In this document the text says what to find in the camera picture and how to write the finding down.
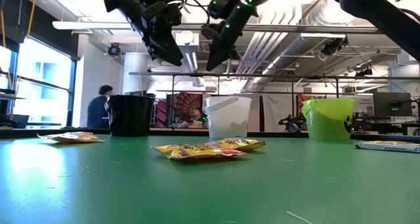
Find colourful wall poster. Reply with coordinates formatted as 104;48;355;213
154;91;208;129

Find white plastic bucket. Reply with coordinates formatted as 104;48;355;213
203;96;253;139

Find white hanging banner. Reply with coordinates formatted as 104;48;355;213
262;94;299;133

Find black office monitor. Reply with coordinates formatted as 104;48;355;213
373;92;413;118

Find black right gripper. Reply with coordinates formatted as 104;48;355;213
205;0;260;70

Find white blue candy bar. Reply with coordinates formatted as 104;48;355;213
355;141;420;154

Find black pipe rack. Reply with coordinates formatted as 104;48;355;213
128;71;420;100

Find black ceiling camera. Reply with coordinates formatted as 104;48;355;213
354;68;373;78
321;37;349;56

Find person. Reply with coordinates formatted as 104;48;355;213
86;84;114;129

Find black plastic bucket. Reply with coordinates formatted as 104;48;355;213
104;95;156;138

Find white wall sign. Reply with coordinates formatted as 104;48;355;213
350;95;375;117

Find green plastic bucket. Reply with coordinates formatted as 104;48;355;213
301;98;355;141

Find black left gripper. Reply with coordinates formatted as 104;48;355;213
98;0;184;67

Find white round column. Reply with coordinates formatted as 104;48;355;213
121;52;149;95

